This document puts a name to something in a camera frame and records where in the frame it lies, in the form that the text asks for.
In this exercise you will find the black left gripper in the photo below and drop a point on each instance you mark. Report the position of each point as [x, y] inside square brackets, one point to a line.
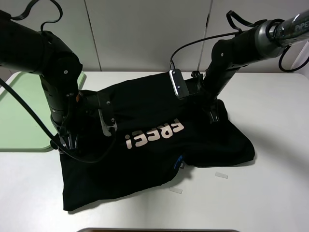
[78, 126]

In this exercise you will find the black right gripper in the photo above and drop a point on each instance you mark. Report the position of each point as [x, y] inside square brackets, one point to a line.
[204, 96]

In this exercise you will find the black short sleeve shirt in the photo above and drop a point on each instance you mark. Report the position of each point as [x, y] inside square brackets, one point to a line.
[156, 133]

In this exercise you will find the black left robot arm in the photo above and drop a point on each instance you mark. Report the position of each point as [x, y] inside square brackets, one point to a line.
[44, 54]

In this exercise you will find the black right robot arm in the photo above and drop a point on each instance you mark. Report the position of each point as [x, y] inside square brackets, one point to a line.
[252, 43]

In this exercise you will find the light green plastic tray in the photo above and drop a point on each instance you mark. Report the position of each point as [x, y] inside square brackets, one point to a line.
[18, 130]

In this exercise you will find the clear tape piece right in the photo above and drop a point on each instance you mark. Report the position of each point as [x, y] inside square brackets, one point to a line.
[221, 175]

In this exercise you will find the clear tape piece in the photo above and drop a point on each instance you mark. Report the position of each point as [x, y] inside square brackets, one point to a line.
[221, 175]
[176, 190]

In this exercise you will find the clear tape piece front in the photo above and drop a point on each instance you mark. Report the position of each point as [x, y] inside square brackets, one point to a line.
[176, 190]

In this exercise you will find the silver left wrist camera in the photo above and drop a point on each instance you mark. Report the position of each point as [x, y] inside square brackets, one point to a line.
[106, 114]

